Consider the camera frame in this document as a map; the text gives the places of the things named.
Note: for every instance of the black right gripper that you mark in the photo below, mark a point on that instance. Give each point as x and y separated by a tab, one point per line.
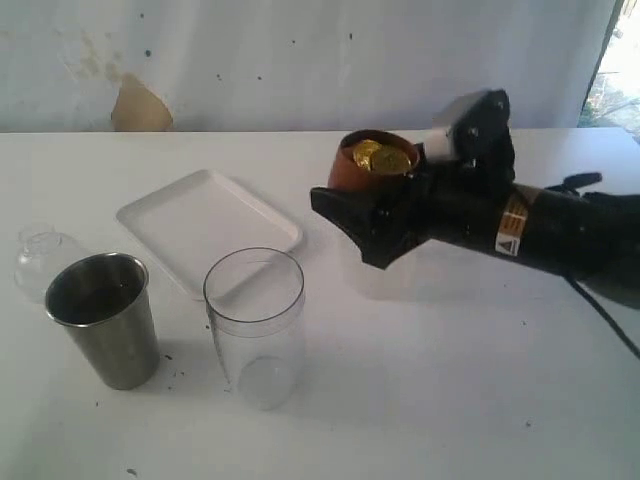
457	202

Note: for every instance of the small brown wooden cup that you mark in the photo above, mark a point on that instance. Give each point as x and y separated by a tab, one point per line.
345	175

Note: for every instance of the gold foil coin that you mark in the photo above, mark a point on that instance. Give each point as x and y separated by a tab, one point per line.
363	151
389	160

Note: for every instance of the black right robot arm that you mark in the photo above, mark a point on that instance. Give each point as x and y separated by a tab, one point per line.
590	237

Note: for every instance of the clear plastic tumbler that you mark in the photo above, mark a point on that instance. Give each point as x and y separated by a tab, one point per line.
254	299

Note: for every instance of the clear plastic shaker lid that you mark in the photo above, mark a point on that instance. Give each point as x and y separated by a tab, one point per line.
44	252

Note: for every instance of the white rectangular plastic tray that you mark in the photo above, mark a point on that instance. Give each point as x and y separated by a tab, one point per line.
191	223

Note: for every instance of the stainless steel cup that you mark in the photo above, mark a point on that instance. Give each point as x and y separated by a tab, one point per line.
102	302

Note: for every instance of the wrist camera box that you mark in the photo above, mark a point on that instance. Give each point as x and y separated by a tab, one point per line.
439	145

